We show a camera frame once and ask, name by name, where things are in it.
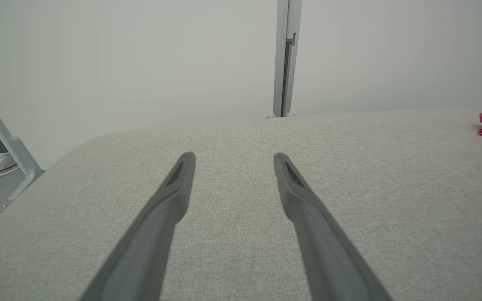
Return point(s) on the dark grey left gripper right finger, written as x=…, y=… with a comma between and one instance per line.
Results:
x=324, y=246

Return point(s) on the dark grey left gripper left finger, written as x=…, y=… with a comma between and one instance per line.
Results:
x=147, y=238

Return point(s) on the grey fabric sofa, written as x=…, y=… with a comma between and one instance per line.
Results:
x=391, y=188

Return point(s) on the black power plug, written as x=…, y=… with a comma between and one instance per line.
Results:
x=1, y=146

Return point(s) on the grey partition end frame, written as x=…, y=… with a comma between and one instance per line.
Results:
x=15, y=150

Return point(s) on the grey metal partition post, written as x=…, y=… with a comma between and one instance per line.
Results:
x=287, y=62

